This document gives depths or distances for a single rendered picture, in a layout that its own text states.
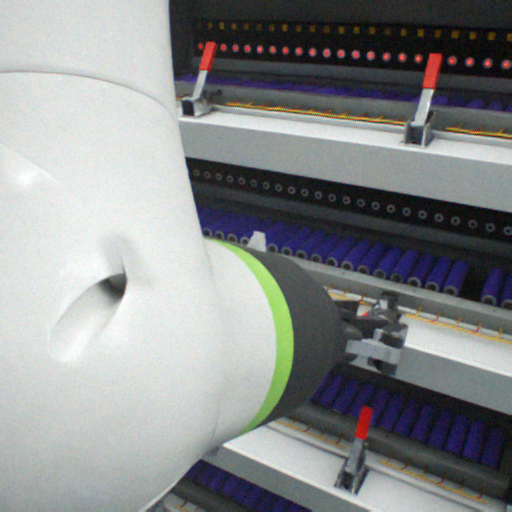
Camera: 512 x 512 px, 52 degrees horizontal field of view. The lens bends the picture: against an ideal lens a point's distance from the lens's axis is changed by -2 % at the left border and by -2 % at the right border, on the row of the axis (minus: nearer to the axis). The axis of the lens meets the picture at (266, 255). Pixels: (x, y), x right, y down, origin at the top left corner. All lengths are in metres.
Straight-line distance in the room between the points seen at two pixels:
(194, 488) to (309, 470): 0.24
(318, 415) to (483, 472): 0.19
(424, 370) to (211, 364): 0.42
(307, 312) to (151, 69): 0.13
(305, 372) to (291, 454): 0.43
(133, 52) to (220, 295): 0.08
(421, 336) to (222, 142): 0.30
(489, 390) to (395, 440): 0.16
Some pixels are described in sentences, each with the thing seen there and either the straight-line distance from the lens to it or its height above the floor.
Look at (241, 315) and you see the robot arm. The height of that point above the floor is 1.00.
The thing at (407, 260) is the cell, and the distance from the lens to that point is 0.66.
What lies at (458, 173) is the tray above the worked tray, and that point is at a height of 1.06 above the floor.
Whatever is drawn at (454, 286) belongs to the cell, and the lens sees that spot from 0.62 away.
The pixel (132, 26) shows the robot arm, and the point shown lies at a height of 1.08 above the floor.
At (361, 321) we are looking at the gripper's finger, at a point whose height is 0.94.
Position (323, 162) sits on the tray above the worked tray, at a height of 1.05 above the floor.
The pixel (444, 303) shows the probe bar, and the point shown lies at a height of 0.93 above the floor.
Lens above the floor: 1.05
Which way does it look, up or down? 11 degrees down
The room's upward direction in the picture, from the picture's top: 8 degrees clockwise
